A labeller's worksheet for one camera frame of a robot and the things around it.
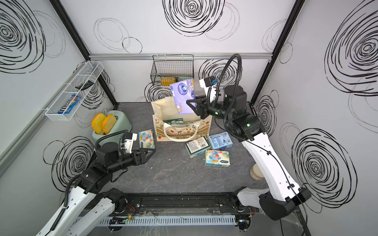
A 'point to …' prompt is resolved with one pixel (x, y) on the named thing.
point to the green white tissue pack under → (197, 146)
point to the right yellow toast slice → (108, 122)
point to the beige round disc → (256, 173)
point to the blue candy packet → (75, 101)
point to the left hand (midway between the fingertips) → (151, 152)
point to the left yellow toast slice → (97, 123)
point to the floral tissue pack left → (147, 137)
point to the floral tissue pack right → (217, 158)
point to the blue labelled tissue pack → (220, 141)
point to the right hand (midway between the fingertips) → (191, 100)
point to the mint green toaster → (123, 123)
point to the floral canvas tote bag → (194, 128)
